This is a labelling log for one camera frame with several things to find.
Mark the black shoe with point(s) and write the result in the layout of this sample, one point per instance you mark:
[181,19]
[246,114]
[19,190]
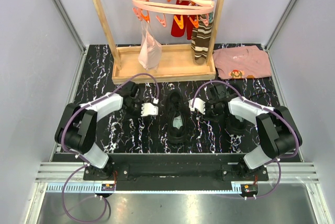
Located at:
[234,126]
[176,117]

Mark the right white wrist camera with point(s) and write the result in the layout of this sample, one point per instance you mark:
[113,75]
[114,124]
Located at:
[197,104]

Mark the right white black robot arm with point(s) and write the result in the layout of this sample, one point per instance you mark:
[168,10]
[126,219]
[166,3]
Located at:
[277,131]

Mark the right orange connector box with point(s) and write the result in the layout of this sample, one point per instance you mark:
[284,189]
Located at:
[250,189]

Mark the pink folded t-shirt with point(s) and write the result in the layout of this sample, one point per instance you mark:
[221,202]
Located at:
[246,62]

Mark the brown striped hanging sock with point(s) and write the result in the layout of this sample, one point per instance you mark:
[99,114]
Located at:
[200,38]

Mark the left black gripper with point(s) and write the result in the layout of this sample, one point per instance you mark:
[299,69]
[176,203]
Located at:
[138,114]

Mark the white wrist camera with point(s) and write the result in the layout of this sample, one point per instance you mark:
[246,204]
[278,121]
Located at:
[197,104]
[150,109]

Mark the black shoelace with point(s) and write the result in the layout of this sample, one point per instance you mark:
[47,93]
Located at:
[258,96]

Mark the pink round clip hanger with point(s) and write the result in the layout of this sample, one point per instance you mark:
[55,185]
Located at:
[143,8]

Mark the red hanging sock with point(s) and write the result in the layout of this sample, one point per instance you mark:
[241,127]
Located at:
[179,26]

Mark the wooden drying rack frame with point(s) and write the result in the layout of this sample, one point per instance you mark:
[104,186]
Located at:
[177,62]

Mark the pink hanging bra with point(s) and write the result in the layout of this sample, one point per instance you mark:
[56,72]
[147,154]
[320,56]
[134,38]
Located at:
[151,50]

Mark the left orange connector box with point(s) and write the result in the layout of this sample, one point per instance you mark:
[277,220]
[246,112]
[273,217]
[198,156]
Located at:
[108,187]

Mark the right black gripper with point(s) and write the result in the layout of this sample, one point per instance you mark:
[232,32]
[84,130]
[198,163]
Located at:
[215,119]

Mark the black marble pattern mat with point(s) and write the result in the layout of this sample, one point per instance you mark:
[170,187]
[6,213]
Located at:
[117,133]

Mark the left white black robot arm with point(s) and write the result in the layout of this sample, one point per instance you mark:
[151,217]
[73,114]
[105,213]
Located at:
[77,127]

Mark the orange connector box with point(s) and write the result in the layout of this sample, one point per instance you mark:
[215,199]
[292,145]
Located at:
[108,187]
[250,189]

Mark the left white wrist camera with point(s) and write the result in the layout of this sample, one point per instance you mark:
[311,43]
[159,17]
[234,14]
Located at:
[150,109]

